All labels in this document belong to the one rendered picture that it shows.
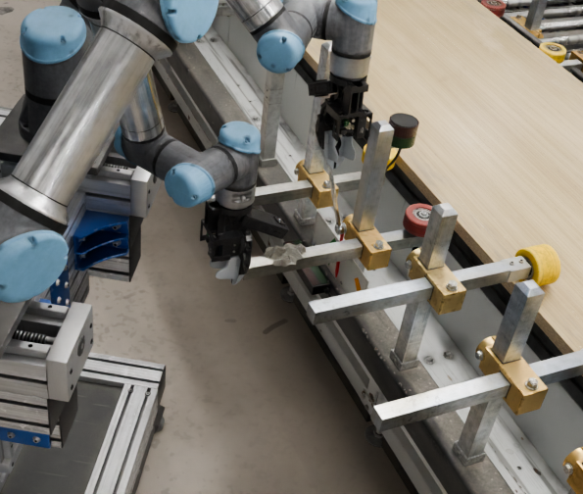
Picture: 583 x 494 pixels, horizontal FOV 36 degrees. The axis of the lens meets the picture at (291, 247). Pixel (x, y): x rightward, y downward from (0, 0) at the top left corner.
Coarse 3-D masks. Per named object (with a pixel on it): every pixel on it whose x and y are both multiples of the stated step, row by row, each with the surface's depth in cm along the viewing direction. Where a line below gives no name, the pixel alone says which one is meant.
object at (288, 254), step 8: (272, 248) 180; (280, 248) 180; (288, 248) 180; (296, 248) 182; (304, 248) 182; (272, 256) 180; (280, 256) 180; (288, 256) 179; (296, 256) 180; (280, 264) 178; (288, 264) 178
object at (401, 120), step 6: (396, 114) 178; (402, 114) 178; (396, 120) 176; (402, 120) 176; (408, 120) 176; (414, 120) 177; (402, 126) 174; (408, 126) 174; (402, 138) 176; (408, 138) 176; (390, 150) 178; (396, 156) 182
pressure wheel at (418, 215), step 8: (408, 208) 191; (416, 208) 192; (424, 208) 192; (408, 216) 189; (416, 216) 190; (424, 216) 190; (408, 224) 189; (416, 224) 187; (424, 224) 187; (416, 232) 189; (424, 232) 188; (416, 248) 195
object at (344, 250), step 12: (348, 240) 187; (396, 240) 189; (408, 240) 191; (420, 240) 192; (312, 252) 183; (324, 252) 183; (336, 252) 184; (348, 252) 186; (360, 252) 187; (252, 264) 178; (264, 264) 178; (300, 264) 182; (312, 264) 183; (324, 264) 185; (252, 276) 179
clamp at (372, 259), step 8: (352, 216) 193; (352, 224) 190; (352, 232) 190; (360, 232) 188; (368, 232) 189; (376, 232) 189; (360, 240) 187; (368, 240) 186; (384, 240) 187; (368, 248) 184; (384, 248) 185; (368, 256) 185; (376, 256) 185; (384, 256) 186; (368, 264) 185; (376, 264) 186; (384, 264) 187
